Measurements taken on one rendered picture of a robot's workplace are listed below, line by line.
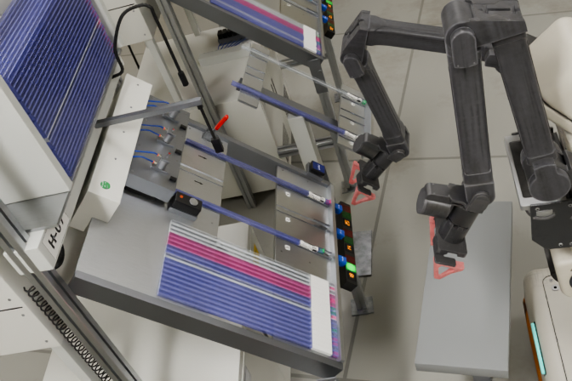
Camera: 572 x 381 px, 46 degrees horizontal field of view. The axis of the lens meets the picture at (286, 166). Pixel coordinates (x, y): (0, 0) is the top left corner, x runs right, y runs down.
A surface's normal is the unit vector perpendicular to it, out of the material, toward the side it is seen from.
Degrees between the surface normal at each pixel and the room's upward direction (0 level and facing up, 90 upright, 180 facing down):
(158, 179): 47
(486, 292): 0
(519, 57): 92
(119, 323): 0
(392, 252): 0
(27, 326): 90
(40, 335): 90
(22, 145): 90
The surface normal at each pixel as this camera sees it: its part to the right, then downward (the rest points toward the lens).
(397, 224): -0.27, -0.72
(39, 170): 0.00, 0.66
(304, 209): 0.51, -0.64
